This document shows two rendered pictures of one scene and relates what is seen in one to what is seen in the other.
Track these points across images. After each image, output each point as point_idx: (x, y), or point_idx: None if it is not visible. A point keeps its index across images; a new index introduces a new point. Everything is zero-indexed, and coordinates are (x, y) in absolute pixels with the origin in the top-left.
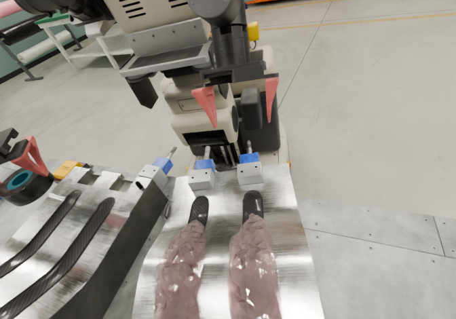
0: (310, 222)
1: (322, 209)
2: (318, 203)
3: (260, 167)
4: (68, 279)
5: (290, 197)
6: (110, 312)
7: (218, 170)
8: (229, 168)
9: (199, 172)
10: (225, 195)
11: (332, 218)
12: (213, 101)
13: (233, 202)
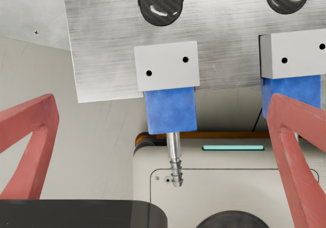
0: None
1: (31, 19)
2: (38, 31)
3: (138, 71)
4: None
5: (74, 3)
6: None
7: (261, 222)
8: (240, 227)
9: (305, 62)
10: (225, 12)
11: None
12: (305, 217)
13: None
